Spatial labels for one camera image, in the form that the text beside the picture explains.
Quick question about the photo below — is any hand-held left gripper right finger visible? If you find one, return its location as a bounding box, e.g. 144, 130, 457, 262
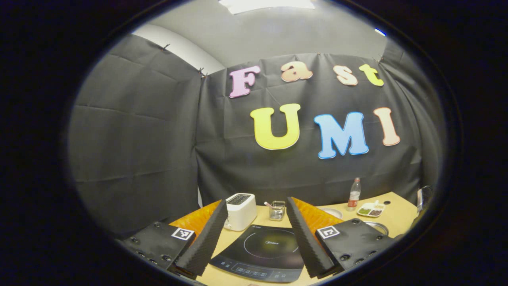
287, 196, 397, 278

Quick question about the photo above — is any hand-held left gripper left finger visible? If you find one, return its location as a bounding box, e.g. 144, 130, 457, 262
117, 199, 229, 278

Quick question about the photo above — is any black induction cooktop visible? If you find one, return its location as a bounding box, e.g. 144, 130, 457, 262
209, 224, 306, 283

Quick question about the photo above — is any stainless steel pot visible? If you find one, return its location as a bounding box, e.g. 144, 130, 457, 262
363, 221, 390, 236

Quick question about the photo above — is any white round plate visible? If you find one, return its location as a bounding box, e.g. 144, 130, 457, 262
317, 207, 344, 220

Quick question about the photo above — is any white toaster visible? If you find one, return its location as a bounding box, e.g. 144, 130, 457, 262
223, 193, 258, 232

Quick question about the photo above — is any white divided dish with beans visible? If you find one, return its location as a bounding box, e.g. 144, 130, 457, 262
356, 201, 386, 218

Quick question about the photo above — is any clear water bottle red label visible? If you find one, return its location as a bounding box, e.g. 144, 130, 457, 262
347, 177, 362, 211

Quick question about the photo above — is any black backdrop cloth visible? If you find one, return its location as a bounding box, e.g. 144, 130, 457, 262
67, 34, 443, 239

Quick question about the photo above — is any large ceiling light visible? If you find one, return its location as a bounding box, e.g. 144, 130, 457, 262
218, 0, 316, 15

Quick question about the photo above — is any metal wire basket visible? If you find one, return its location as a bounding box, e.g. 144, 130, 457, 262
269, 201, 286, 221

